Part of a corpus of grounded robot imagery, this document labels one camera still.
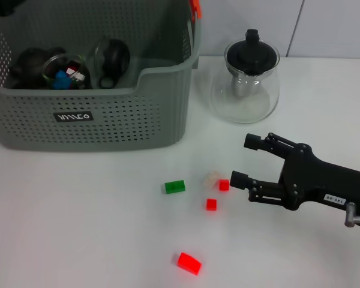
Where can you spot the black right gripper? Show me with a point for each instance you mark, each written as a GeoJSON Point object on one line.
{"type": "Point", "coordinates": [318, 181]}

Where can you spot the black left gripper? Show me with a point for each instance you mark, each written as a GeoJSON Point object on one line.
{"type": "Point", "coordinates": [1, 6]}

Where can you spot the glass teacup with black holder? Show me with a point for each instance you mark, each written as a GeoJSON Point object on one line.
{"type": "Point", "coordinates": [49, 69]}
{"type": "Point", "coordinates": [114, 58]}

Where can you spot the long dark red toy brick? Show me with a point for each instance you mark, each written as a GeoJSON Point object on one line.
{"type": "Point", "coordinates": [74, 64]}

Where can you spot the blue square toy brick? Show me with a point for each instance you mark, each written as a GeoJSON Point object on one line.
{"type": "Point", "coordinates": [61, 80]}

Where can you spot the white translucent toy brick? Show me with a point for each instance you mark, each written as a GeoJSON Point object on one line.
{"type": "Point", "coordinates": [79, 77]}
{"type": "Point", "coordinates": [211, 180]}

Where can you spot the grey perforated storage bin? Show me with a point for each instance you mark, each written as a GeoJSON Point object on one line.
{"type": "Point", "coordinates": [108, 120]}

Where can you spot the small red toy brick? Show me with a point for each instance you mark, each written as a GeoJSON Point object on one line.
{"type": "Point", "coordinates": [224, 185]}
{"type": "Point", "coordinates": [211, 204]}

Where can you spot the dark clay teapot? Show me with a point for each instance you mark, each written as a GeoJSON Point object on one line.
{"type": "Point", "coordinates": [28, 64]}

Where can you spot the clear glass teapot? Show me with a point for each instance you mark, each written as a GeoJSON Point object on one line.
{"type": "Point", "coordinates": [246, 105]}

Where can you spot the green translucent toy brick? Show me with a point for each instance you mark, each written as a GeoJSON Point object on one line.
{"type": "Point", "coordinates": [174, 187]}

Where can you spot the black teapot lid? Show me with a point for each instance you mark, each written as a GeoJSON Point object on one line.
{"type": "Point", "coordinates": [252, 54]}

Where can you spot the bright red sloped toy brick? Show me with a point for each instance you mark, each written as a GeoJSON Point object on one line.
{"type": "Point", "coordinates": [189, 262]}

